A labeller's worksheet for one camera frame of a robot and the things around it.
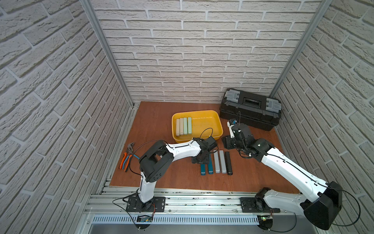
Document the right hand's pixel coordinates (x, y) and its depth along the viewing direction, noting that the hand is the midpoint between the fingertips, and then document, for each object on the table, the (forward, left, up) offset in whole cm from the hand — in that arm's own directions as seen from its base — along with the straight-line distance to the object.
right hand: (228, 137), depth 79 cm
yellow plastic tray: (+24, +10, -18) cm, 32 cm away
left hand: (-5, +13, -17) cm, 22 cm away
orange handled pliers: (-6, +64, -15) cm, 66 cm away
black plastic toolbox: (+21, -23, -1) cm, 31 cm away
